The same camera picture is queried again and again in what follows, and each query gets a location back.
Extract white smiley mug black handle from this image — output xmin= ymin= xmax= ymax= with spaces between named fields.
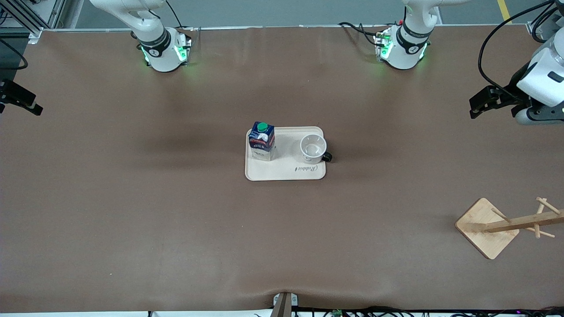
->
xmin=300 ymin=134 xmax=333 ymax=165

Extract blue milk carton green cap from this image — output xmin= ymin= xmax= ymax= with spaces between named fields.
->
xmin=248 ymin=122 xmax=276 ymax=162

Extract cream tray with bear print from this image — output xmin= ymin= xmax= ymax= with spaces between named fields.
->
xmin=244 ymin=126 xmax=327 ymax=181

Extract wooden mug tree stand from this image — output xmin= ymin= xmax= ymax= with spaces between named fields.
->
xmin=455 ymin=197 xmax=564 ymax=260

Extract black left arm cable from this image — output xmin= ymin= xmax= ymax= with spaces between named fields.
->
xmin=479 ymin=0 xmax=557 ymax=88

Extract black cable with connector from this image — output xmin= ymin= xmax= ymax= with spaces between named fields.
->
xmin=531 ymin=4 xmax=562 ymax=43

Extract black left arm base cables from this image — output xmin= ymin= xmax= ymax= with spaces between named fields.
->
xmin=338 ymin=21 xmax=382 ymax=47

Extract black right arm base cable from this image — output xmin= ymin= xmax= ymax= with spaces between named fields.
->
xmin=165 ymin=0 xmax=197 ymax=33

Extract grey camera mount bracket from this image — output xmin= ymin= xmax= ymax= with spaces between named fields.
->
xmin=272 ymin=292 xmax=299 ymax=317

